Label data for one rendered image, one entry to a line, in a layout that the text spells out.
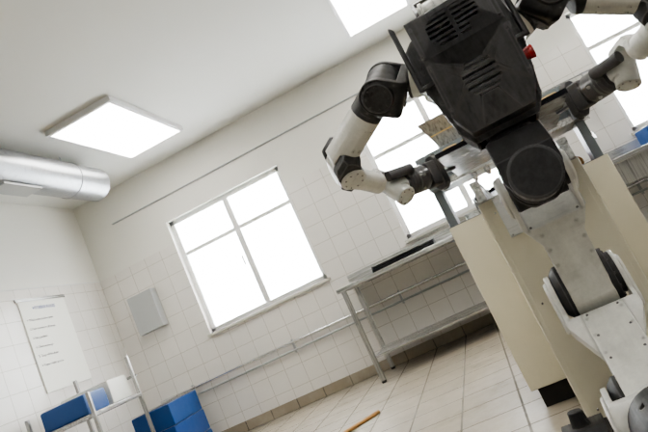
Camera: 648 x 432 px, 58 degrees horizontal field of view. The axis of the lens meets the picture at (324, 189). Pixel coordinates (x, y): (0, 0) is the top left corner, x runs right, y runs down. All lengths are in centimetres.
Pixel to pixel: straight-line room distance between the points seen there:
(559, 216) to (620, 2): 51
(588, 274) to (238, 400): 524
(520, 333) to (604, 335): 115
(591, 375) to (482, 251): 85
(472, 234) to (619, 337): 123
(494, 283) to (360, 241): 341
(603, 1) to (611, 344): 79
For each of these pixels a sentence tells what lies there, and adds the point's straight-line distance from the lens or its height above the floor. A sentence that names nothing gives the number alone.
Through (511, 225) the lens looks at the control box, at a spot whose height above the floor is 73.
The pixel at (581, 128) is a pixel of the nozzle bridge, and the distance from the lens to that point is 279.
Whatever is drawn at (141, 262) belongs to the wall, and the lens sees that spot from 683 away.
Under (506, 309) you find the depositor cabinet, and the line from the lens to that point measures 267.
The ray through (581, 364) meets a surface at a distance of 200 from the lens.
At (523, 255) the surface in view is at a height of 64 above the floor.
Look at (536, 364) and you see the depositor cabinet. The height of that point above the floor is 18.
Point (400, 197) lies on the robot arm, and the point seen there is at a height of 95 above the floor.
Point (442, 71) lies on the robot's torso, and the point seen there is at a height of 110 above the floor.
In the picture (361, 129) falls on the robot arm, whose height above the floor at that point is 112.
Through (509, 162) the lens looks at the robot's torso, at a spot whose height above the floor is 85.
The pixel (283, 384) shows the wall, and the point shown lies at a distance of 629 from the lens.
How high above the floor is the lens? 73
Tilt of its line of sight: 11 degrees up
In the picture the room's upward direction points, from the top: 25 degrees counter-clockwise
